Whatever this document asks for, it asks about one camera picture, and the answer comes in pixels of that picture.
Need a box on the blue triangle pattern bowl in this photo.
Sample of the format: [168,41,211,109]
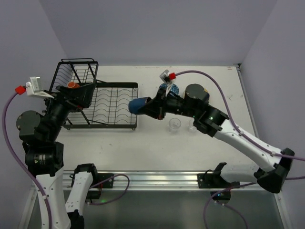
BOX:
[159,83,179,96]

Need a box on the orange mug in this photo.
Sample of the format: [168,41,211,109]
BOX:
[67,82,80,89]

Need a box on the clear drinking glass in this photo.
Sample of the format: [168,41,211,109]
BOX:
[169,118,181,133]
[188,119,197,133]

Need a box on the blue mug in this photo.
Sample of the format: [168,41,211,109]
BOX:
[128,97,151,115]

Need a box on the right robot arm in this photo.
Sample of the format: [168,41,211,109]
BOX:
[128,83,295,193]

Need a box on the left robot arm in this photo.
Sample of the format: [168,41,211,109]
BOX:
[16,82,98,229]

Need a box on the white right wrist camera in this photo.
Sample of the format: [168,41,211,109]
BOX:
[159,70,176,95]

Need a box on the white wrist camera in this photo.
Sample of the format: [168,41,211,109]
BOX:
[25,77,54,99]
[159,70,176,95]

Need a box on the black wire dish rack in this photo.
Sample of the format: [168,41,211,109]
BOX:
[50,58,139,130]

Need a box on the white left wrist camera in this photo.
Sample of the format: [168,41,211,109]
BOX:
[25,77,54,99]

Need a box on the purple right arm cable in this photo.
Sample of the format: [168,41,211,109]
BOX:
[168,69,305,229]

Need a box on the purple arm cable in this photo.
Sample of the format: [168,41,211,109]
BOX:
[1,85,131,229]
[168,69,305,229]

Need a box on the aluminium table rail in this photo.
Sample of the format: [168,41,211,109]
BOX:
[30,169,282,191]

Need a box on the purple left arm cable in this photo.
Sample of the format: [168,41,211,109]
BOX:
[1,85,131,229]

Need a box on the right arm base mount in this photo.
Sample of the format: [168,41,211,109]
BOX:
[197,162,240,204]

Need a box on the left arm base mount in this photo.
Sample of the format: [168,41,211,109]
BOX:
[69,172,114,203]

